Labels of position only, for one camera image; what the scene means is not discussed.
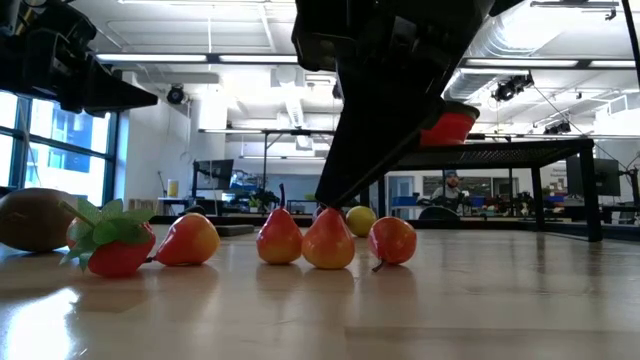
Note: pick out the red toy strawberry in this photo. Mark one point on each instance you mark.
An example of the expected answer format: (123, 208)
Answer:
(120, 257)

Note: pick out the round orange-red toy fruit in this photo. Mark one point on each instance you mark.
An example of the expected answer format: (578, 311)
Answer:
(392, 240)

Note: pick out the brown toy kiwi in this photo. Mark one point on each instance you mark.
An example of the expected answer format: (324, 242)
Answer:
(30, 220)

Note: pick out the person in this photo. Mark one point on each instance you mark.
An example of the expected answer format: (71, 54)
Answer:
(452, 192)

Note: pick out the red collapsible colander grey rim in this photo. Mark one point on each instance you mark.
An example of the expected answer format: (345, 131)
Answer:
(450, 131)

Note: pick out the yellow container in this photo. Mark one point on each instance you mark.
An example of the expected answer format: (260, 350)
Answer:
(173, 188)

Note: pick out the black background rig frame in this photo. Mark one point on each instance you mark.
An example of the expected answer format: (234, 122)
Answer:
(300, 132)

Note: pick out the long ceiling light strip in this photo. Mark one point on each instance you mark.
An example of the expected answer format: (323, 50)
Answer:
(615, 64)
(150, 58)
(525, 63)
(260, 58)

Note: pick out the black perforated metal shelf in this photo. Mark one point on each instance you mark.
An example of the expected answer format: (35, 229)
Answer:
(550, 150)

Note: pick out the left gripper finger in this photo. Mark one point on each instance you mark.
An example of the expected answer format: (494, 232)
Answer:
(120, 92)

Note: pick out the small red-yellow toy pear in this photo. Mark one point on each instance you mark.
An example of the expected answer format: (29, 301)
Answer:
(327, 245)
(70, 242)
(190, 240)
(280, 240)

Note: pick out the black computer monitor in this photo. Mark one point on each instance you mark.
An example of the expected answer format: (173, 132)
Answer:
(607, 175)
(215, 172)

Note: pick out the yellow toy lemon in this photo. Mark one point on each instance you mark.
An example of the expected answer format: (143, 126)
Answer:
(363, 222)

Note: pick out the dark red toy plum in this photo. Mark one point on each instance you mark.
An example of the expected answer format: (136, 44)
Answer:
(316, 212)

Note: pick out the black ceiling spotlight cluster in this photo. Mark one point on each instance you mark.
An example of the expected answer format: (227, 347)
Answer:
(510, 90)
(557, 128)

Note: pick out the black kitchen knife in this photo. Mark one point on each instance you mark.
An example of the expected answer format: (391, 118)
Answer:
(235, 230)

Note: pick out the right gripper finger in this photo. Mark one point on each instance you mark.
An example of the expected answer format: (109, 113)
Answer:
(370, 140)
(425, 125)

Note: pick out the black aluminium table frame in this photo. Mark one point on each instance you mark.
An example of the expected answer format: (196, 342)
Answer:
(500, 223)

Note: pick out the large window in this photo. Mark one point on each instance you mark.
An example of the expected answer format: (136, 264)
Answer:
(65, 165)

